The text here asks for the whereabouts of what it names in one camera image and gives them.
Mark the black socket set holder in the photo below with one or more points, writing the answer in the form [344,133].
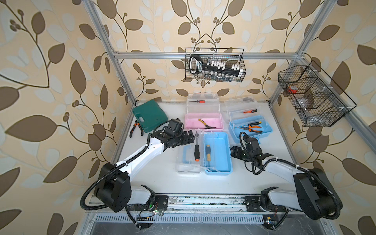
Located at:
[216,64]

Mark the pink toolbox with clear lid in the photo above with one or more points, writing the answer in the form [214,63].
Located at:
[209,112]

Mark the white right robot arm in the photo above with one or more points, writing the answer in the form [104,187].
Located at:
[313,194]

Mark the small red screwdriver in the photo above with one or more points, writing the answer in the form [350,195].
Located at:
[196,101]

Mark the black wire basket on right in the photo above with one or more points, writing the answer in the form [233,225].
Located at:
[322,99]

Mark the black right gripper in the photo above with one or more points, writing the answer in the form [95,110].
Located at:
[236,150]

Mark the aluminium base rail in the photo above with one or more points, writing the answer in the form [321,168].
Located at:
[205,202]

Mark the blue toolbox with clear lid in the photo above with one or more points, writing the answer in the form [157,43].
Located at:
[220,164]

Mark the red tape roll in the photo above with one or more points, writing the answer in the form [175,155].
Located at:
[292,89]

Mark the blue toolbox at right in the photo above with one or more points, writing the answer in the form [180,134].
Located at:
[237,119]

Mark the orange black small screwdriver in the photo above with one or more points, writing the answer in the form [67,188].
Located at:
[250,111]

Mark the orange black pliers on table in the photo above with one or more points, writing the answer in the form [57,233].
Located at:
[136,124]

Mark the orange handled pliers in box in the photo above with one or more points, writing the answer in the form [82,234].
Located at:
[255,129]

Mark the black orange handled screwdriver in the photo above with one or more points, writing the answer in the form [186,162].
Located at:
[196,148]

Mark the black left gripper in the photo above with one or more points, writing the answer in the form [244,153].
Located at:
[185,140]

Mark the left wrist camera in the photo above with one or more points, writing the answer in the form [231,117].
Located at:
[175,128]

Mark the black wire basket on back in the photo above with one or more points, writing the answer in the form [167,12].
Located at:
[216,78]

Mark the black orange screwdriver in box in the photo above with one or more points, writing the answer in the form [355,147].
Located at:
[254,123]

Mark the green plastic tool case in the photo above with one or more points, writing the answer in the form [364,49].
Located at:
[149,115]

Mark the black wire basket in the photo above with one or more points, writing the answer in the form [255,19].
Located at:
[322,99]
[216,78]

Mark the yellow handled screwdriver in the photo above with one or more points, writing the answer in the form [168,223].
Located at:
[208,152]

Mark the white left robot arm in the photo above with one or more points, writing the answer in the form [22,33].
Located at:
[113,187]

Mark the yellow handled long nose pliers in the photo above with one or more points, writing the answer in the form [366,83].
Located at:
[206,125]

